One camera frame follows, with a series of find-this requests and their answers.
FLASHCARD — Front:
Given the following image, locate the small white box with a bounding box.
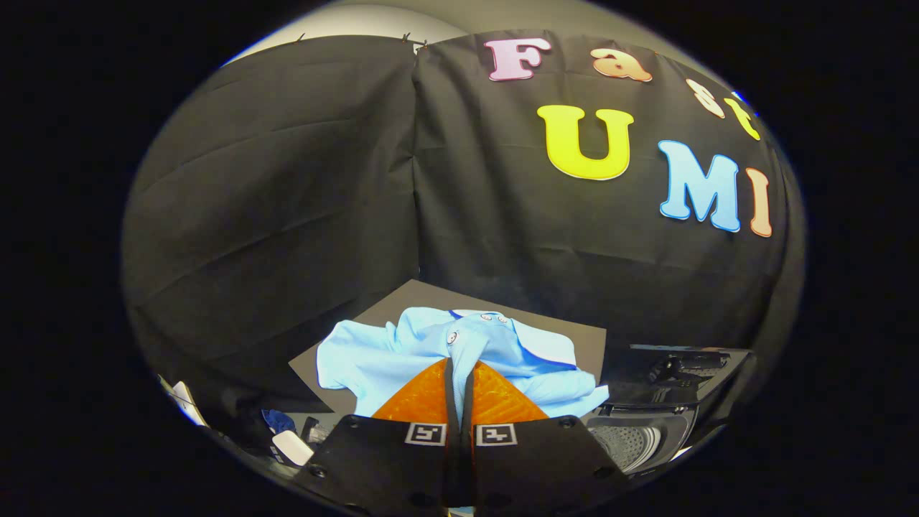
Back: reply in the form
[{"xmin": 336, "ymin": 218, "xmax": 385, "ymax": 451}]
[{"xmin": 271, "ymin": 429, "xmax": 315, "ymax": 466}]

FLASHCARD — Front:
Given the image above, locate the light blue polo shirt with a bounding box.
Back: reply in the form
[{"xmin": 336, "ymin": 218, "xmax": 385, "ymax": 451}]
[{"xmin": 316, "ymin": 307, "xmax": 611, "ymax": 419}]

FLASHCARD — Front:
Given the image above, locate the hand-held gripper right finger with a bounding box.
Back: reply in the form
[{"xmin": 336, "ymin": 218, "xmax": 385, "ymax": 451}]
[{"xmin": 459, "ymin": 359, "xmax": 633, "ymax": 515}]

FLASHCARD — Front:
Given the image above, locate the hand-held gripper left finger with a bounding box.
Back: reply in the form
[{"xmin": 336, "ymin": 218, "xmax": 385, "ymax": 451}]
[{"xmin": 294, "ymin": 357, "xmax": 464, "ymax": 517}]

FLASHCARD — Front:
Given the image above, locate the black backdrop cloth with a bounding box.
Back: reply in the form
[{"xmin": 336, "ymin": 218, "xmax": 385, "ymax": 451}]
[{"xmin": 121, "ymin": 29, "xmax": 805, "ymax": 432}]

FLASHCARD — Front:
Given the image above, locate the white flat object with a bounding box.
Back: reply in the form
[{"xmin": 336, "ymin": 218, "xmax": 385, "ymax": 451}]
[{"xmin": 169, "ymin": 381, "xmax": 209, "ymax": 427}]

